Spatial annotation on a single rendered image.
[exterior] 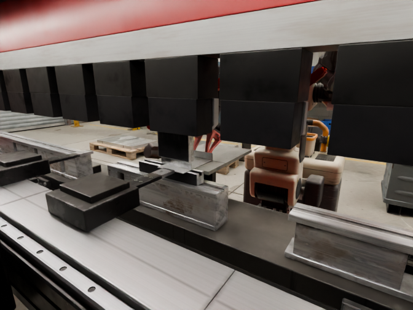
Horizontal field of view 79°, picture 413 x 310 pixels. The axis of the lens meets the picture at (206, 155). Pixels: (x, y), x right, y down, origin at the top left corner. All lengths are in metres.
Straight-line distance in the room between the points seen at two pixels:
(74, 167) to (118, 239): 0.61
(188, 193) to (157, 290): 0.33
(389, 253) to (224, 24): 0.47
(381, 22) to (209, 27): 0.27
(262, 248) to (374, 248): 0.20
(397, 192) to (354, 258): 2.48
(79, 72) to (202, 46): 0.43
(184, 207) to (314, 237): 0.30
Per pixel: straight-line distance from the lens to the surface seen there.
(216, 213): 0.60
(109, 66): 0.73
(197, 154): 0.73
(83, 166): 1.00
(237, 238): 0.60
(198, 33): 0.54
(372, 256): 0.53
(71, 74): 0.88
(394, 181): 2.96
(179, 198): 0.64
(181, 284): 0.33
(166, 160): 0.67
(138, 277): 0.34
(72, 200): 0.48
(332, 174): 1.47
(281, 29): 0.47
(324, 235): 0.52
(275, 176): 1.22
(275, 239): 0.61
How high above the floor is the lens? 1.21
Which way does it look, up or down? 16 degrees down
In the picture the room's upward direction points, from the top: straight up
